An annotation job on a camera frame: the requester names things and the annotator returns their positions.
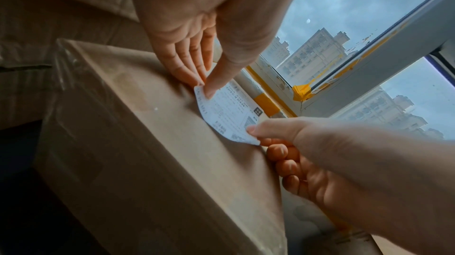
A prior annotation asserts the person's left hand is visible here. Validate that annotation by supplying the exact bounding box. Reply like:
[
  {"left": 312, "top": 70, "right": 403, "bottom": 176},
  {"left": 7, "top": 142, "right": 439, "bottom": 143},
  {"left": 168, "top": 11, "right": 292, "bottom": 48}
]
[{"left": 127, "top": 0, "right": 310, "bottom": 100}]

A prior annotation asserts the person's right hand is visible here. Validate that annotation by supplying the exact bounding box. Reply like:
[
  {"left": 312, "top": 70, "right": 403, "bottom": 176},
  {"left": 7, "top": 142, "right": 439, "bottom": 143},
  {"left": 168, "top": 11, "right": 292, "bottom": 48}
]
[{"left": 246, "top": 116, "right": 455, "bottom": 255}]

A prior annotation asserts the shipping label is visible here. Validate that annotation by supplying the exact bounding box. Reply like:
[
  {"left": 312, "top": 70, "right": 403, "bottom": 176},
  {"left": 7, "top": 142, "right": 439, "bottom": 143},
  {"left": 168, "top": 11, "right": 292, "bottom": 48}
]
[{"left": 193, "top": 78, "right": 264, "bottom": 146}]

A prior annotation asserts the large brown cardboard box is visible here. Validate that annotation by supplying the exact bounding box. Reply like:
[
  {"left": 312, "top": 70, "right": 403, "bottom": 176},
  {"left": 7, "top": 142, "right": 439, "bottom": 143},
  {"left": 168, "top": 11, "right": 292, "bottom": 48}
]
[{"left": 33, "top": 38, "right": 290, "bottom": 255}]

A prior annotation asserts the white window frame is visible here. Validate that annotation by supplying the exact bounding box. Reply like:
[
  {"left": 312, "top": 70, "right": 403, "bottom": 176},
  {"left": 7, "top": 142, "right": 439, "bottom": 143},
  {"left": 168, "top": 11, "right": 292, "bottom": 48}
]
[{"left": 245, "top": 0, "right": 455, "bottom": 125}]

